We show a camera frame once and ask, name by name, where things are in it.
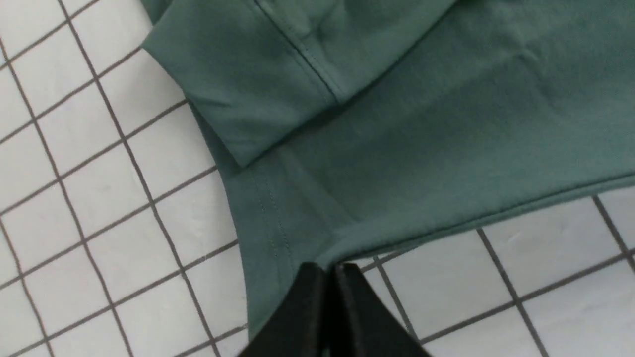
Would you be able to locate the green long-sleeve top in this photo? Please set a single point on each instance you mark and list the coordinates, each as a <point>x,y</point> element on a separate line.
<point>346,128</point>

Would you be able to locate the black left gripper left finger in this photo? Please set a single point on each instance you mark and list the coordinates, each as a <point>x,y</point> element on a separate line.
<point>295,328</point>

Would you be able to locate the white grid tablecloth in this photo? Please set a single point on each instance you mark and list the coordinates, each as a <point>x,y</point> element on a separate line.
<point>116,236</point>

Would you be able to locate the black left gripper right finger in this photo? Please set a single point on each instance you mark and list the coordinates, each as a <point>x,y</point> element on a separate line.
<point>360,324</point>

